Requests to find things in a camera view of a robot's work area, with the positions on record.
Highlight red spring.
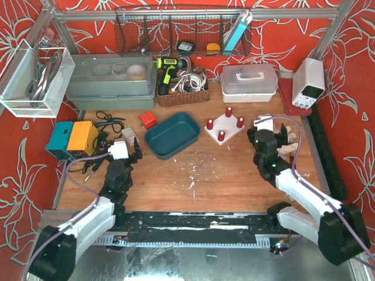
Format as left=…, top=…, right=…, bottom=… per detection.
left=225, top=107, right=233, bottom=118
left=236, top=117, right=244, bottom=129
left=217, top=131, right=226, bottom=142
left=206, top=119, right=213, bottom=130

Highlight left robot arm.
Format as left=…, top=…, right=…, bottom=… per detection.
left=23, top=139, right=142, bottom=280

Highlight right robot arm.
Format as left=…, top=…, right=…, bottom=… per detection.
left=247, top=116, right=370, bottom=265

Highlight beige work glove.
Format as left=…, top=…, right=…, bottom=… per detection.
left=277, top=126, right=299, bottom=155

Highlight teal plastic tray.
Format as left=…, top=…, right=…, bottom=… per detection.
left=145, top=112, right=201, bottom=160

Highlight soldering iron pen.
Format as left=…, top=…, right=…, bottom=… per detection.
left=84, top=167, right=97, bottom=182

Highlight red cube box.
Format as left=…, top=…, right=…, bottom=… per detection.
left=139, top=111, right=158, bottom=130

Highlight white clear lidded toolbox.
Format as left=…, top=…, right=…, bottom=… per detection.
left=220, top=64, right=278, bottom=103

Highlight teal power supply box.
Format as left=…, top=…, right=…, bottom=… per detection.
left=45, top=121, right=74, bottom=160

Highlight red mat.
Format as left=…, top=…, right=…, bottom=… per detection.
left=278, top=78, right=312, bottom=116

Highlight woven brown basket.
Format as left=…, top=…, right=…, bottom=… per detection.
left=156, top=82, right=210, bottom=107

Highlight grey plastic storage box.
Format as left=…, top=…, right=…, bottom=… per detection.
left=66, top=54, right=157, bottom=111

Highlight white bench power supply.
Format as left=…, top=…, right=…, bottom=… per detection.
left=292, top=58, right=325, bottom=110

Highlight yellow tape measure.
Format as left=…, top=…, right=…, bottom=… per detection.
left=206, top=43, right=221, bottom=56

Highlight clear acrylic bin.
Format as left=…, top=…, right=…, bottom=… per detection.
left=1, top=40, right=75, bottom=118

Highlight blue white book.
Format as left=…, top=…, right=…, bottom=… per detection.
left=223, top=10, right=253, bottom=56

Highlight black tangled cables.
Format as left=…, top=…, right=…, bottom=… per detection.
left=66, top=110, right=127, bottom=175

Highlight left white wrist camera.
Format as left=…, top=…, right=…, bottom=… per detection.
left=112, top=139, right=129, bottom=157

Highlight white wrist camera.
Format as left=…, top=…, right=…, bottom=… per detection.
left=253, top=115, right=274, bottom=132
left=112, top=139, right=129, bottom=157

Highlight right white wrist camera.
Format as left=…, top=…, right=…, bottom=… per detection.
left=253, top=115, right=274, bottom=132

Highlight white four-peg base plate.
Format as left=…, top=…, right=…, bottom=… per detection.
left=204, top=114, right=245, bottom=145

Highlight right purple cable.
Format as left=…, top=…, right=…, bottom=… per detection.
left=257, top=116, right=375, bottom=269

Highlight purple cable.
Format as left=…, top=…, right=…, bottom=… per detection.
left=23, top=150, right=114, bottom=281
left=257, top=116, right=375, bottom=269

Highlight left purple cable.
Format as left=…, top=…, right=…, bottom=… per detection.
left=23, top=150, right=114, bottom=281

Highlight white coiled cable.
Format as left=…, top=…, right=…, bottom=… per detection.
left=171, top=73, right=207, bottom=93

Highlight green yellow cordless drill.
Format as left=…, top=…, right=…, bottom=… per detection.
left=156, top=57, right=188, bottom=95

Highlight grey coiled cable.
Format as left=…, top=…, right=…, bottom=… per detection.
left=25, top=43, right=63, bottom=108

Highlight black wire wall basket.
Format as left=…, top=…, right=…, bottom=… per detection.
left=114, top=4, right=251, bottom=56

